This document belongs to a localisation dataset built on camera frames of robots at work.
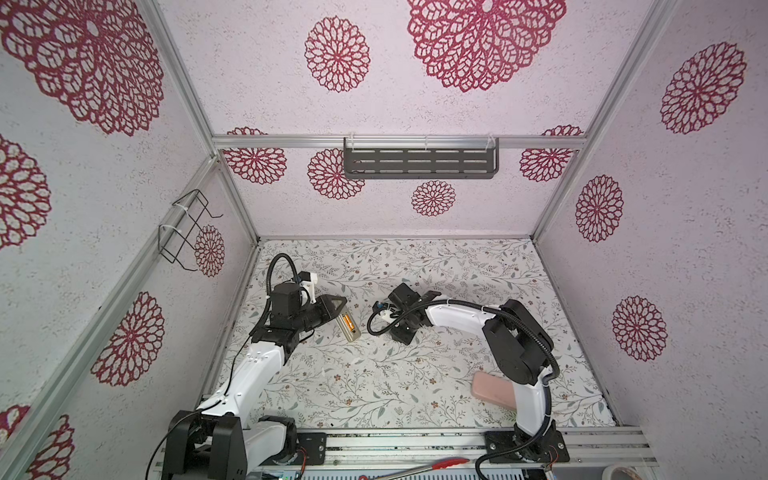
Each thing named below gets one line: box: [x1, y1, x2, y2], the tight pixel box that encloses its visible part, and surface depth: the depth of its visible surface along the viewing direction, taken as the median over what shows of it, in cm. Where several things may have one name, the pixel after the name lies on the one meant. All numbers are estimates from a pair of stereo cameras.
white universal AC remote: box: [336, 310, 361, 343], surface depth 81 cm
